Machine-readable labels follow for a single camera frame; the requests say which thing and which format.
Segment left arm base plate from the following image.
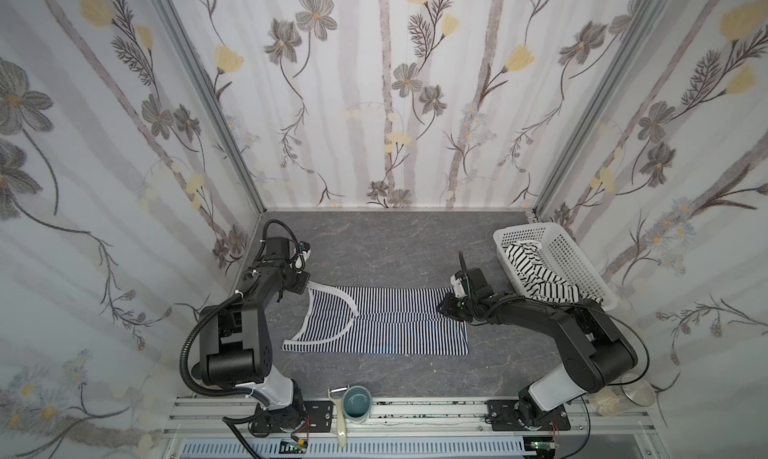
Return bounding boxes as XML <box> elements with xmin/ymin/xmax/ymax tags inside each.
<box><xmin>247</xmin><ymin>400</ymin><xmax>335</xmax><ymax>437</ymax></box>

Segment aluminium frame rail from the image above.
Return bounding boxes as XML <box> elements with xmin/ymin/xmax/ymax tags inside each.
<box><xmin>161</xmin><ymin>397</ymin><xmax>657</xmax><ymax>439</ymax></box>

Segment clear jar with metal lid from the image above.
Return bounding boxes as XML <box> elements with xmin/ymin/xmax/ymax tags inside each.
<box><xmin>589</xmin><ymin>373</ymin><xmax>657</xmax><ymax>417</ymax></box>

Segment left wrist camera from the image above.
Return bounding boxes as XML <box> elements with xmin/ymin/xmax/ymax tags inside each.
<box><xmin>293</xmin><ymin>241</ymin><xmax>311</xmax><ymax>270</ymax></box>

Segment white vented cable duct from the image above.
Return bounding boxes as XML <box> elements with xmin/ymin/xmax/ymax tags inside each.
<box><xmin>179</xmin><ymin>437</ymin><xmax>529</xmax><ymax>459</ymax></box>

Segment teal mug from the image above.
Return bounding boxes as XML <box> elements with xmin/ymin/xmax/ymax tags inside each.
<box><xmin>341</xmin><ymin>385</ymin><xmax>373</xmax><ymax>423</ymax></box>

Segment cream vegetable peeler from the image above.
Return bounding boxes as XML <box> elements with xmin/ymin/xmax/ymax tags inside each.
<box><xmin>327</xmin><ymin>385</ymin><xmax>350</xmax><ymax>448</ymax></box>

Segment black white striped tank top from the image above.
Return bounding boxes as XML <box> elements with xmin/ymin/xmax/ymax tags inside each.
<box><xmin>504</xmin><ymin>240</ymin><xmax>602</xmax><ymax>304</ymax></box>

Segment blue white striped tank top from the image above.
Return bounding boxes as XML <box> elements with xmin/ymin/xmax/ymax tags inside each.
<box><xmin>282</xmin><ymin>282</ymin><xmax>469</xmax><ymax>356</ymax></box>

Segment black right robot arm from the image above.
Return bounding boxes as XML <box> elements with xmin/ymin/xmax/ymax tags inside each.
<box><xmin>437</xmin><ymin>268</ymin><xmax>638</xmax><ymax>427</ymax></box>

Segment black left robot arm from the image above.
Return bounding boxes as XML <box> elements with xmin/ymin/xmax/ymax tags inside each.
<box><xmin>185</xmin><ymin>237</ymin><xmax>310</xmax><ymax>436</ymax></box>

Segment white plastic laundry basket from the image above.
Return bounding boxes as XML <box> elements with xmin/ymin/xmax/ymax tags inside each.
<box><xmin>492</xmin><ymin>223</ymin><xmax>619</xmax><ymax>311</ymax></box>

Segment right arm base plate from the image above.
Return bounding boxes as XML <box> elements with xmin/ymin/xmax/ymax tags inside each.
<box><xmin>485</xmin><ymin>399</ymin><xmax>571</xmax><ymax>432</ymax></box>

